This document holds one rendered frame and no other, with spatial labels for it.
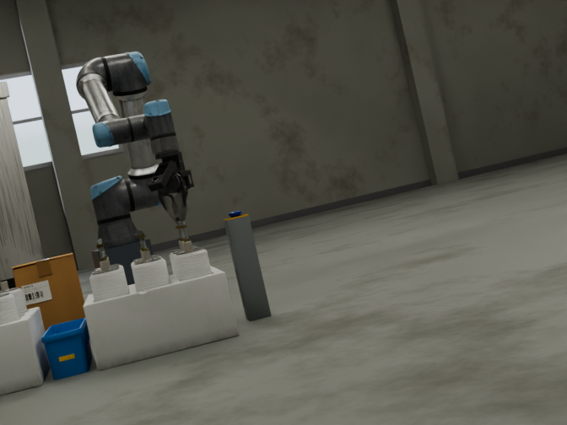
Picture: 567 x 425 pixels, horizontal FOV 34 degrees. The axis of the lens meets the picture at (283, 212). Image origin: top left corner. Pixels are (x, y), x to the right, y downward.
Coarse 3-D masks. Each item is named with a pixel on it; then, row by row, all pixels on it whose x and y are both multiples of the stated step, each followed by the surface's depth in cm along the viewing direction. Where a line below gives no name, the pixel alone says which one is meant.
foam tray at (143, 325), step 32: (128, 288) 273; (160, 288) 251; (192, 288) 252; (224, 288) 254; (96, 320) 248; (128, 320) 249; (160, 320) 251; (192, 320) 252; (224, 320) 254; (96, 352) 248; (128, 352) 249; (160, 352) 250
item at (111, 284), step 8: (104, 272) 252; (112, 272) 252; (120, 272) 254; (96, 280) 252; (104, 280) 251; (112, 280) 252; (120, 280) 253; (96, 288) 252; (104, 288) 251; (112, 288) 252; (120, 288) 253; (96, 296) 253; (104, 296) 251; (112, 296) 251
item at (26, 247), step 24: (0, 96) 850; (0, 120) 852; (0, 144) 851; (0, 168) 850; (0, 192) 849; (24, 192) 856; (0, 216) 848; (24, 216) 855; (0, 240) 847; (24, 240) 854; (0, 264) 846; (0, 288) 848
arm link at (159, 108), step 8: (152, 104) 268; (160, 104) 269; (168, 104) 271; (144, 112) 271; (152, 112) 268; (160, 112) 268; (168, 112) 270; (144, 120) 275; (152, 120) 268; (160, 120) 268; (168, 120) 269; (152, 128) 269; (160, 128) 268; (168, 128) 269; (152, 136) 269; (160, 136) 268; (168, 136) 269
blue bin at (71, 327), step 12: (60, 324) 278; (72, 324) 278; (84, 324) 266; (48, 336) 248; (60, 336) 249; (72, 336) 250; (84, 336) 260; (48, 348) 249; (60, 348) 249; (72, 348) 250; (84, 348) 253; (60, 360) 249; (72, 360) 250; (84, 360) 251; (60, 372) 249; (72, 372) 250; (84, 372) 251
